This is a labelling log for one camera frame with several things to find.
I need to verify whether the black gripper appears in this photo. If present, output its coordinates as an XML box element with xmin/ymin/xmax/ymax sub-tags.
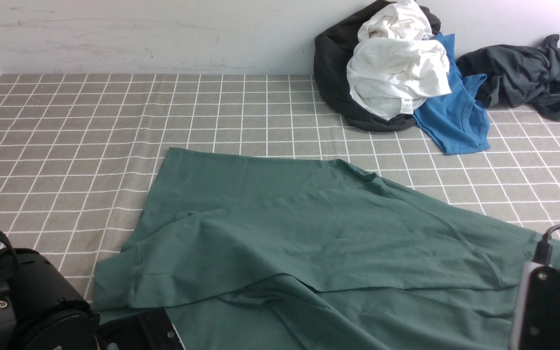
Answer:
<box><xmin>96</xmin><ymin>308</ymin><xmax>185</xmax><ymax>350</ymax></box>

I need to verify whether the green long-sleeved shirt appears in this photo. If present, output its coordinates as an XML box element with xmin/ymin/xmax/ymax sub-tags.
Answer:
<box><xmin>93</xmin><ymin>148</ymin><xmax>541</xmax><ymax>350</ymax></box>

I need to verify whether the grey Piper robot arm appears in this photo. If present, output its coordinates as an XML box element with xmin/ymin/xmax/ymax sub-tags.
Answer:
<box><xmin>0</xmin><ymin>248</ymin><xmax>184</xmax><ymax>350</ymax></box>

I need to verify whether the white crumpled shirt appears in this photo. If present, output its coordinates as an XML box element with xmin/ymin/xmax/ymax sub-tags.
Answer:
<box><xmin>347</xmin><ymin>0</ymin><xmax>451</xmax><ymax>120</ymax></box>

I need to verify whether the blue t-shirt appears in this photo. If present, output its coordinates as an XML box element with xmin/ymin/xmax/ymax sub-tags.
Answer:
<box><xmin>413</xmin><ymin>33</ymin><xmax>490</xmax><ymax>155</ymax></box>

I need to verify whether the grey checkered tablecloth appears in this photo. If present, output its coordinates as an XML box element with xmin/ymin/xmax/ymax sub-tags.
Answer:
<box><xmin>0</xmin><ymin>74</ymin><xmax>560</xmax><ymax>308</ymax></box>

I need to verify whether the black garment in pile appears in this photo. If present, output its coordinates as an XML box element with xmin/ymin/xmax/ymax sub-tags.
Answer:
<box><xmin>313</xmin><ymin>0</ymin><xmax>441</xmax><ymax>132</ymax></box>

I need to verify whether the dark grey crumpled garment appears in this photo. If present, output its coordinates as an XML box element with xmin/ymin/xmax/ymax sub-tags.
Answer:
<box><xmin>456</xmin><ymin>34</ymin><xmax>560</xmax><ymax>122</ymax></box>

